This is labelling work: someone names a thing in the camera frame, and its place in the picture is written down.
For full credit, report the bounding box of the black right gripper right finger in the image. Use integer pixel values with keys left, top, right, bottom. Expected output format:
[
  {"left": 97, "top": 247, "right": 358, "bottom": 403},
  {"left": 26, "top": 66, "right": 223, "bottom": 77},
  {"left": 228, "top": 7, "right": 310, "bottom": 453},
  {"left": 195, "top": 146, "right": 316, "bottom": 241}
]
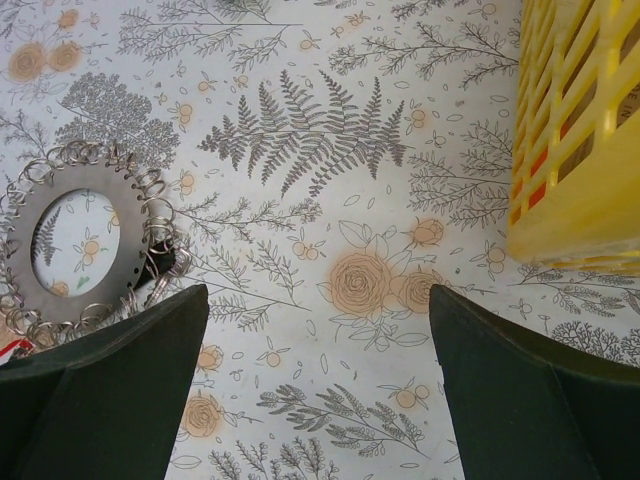
[{"left": 429, "top": 285, "right": 639, "bottom": 479}]

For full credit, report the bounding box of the metal toothed key ring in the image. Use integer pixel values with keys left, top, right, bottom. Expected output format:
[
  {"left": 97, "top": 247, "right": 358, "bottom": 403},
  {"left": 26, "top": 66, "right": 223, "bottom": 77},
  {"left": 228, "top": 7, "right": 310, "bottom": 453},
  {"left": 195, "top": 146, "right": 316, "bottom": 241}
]
[{"left": 0, "top": 139, "right": 194, "bottom": 351}]

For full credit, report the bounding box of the silver key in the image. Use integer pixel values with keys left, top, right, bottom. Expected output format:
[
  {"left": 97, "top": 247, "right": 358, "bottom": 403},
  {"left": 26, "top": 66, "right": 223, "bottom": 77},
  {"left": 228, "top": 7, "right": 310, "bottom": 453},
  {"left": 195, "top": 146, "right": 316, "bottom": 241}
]
[{"left": 144, "top": 248, "right": 192, "bottom": 308}]

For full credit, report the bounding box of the black key tag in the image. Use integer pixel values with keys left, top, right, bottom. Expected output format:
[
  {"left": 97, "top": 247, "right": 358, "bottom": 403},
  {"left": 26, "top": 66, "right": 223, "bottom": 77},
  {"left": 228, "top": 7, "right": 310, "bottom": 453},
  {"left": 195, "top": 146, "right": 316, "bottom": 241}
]
[{"left": 146, "top": 239, "right": 176, "bottom": 277}]

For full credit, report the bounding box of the floral tablecloth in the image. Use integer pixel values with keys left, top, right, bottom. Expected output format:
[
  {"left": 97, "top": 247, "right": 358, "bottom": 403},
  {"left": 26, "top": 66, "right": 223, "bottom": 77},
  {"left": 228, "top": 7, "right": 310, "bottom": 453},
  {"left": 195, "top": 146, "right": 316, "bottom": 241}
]
[{"left": 1, "top": 1, "right": 639, "bottom": 479}]

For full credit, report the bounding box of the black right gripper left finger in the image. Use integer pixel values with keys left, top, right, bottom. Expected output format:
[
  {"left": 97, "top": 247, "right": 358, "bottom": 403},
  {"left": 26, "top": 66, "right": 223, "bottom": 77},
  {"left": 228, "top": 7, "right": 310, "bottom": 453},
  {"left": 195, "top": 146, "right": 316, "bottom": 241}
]
[{"left": 1, "top": 284, "right": 209, "bottom": 479}]

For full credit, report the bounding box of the red key tag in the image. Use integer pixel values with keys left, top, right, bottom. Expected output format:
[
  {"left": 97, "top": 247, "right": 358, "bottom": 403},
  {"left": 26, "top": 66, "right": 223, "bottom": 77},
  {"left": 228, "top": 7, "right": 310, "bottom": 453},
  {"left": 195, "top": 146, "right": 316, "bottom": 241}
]
[{"left": 0, "top": 338, "right": 34, "bottom": 366}]

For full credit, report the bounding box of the yellow plastic basket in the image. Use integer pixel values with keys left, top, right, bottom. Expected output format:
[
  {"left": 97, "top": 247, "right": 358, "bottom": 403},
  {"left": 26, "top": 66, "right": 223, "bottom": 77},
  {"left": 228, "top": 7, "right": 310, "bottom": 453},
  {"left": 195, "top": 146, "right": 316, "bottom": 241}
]
[{"left": 507, "top": 0, "right": 639, "bottom": 276}]

